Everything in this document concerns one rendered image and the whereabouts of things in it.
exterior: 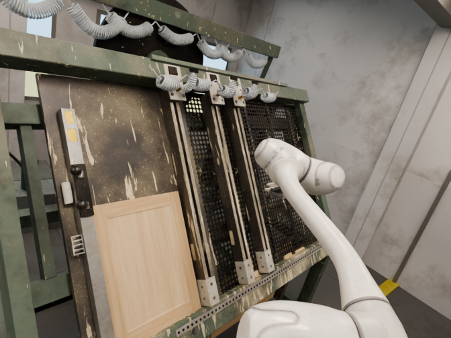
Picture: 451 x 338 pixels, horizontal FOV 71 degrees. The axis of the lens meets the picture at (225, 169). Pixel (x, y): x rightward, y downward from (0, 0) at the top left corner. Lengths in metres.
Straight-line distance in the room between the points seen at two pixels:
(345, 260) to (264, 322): 0.30
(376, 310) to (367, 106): 3.81
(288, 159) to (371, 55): 3.64
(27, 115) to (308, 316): 1.17
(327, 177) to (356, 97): 3.51
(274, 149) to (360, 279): 0.42
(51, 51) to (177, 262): 1.00
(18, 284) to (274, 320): 0.85
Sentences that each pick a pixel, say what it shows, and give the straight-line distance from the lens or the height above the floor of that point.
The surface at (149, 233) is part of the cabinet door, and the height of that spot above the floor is 1.22.
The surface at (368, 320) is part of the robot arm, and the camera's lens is 0.69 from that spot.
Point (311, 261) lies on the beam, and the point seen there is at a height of 0.84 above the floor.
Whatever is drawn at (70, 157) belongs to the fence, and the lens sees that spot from 1.31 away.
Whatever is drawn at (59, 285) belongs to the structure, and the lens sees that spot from 1.35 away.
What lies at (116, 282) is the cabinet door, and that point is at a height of 1.10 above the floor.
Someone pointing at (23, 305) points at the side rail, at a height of 1.15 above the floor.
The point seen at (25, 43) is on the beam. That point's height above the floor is 1.88.
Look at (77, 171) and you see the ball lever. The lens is 1.18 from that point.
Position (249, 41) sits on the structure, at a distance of 2.62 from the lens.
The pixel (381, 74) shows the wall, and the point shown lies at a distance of 4.40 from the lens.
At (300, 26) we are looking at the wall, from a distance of 5.17.
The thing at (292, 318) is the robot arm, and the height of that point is 1.63.
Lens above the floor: 2.01
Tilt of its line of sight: 19 degrees down
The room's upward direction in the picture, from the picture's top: 15 degrees clockwise
